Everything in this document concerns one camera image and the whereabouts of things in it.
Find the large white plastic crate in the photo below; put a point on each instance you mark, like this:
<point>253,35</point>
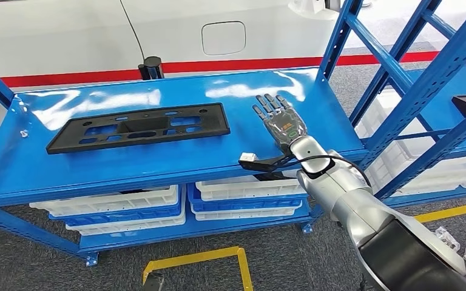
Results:
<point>458,168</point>

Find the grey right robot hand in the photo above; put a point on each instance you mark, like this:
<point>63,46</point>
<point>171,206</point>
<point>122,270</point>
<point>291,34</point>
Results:
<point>285,124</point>

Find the black cylindrical post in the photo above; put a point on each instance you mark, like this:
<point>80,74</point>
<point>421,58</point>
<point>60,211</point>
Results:
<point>152,68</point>

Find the blue plastic crate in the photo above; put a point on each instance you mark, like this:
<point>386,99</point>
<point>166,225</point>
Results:
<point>144,212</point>
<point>237,204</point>

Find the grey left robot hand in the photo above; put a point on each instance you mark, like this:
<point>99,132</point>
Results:
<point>153,283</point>

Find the white car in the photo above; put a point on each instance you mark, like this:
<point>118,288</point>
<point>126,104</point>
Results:
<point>76,36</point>

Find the red floor tape stripe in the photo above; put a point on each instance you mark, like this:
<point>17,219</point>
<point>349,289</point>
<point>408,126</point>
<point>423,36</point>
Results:
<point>217,64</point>

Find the black bracket part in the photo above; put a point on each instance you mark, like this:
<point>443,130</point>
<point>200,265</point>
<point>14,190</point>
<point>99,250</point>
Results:
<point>269,176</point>
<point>136,191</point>

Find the small white clip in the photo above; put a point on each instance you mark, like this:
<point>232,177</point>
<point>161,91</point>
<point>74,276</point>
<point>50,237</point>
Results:
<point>24,132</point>

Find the yellow floor tape square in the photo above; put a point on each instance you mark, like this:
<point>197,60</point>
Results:
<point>458,211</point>
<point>201,255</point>

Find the blue metal shelf rack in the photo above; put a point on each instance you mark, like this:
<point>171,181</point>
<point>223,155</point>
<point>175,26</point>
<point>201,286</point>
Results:
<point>434,112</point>
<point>156,160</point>

